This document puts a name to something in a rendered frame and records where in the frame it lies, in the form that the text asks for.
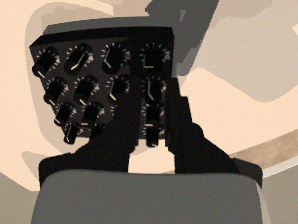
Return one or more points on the black knob box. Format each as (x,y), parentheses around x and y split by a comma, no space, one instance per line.
(121,52)

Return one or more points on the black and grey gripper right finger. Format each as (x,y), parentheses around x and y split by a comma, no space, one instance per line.
(199,155)

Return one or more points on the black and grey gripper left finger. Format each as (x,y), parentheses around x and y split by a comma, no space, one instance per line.
(110,151)

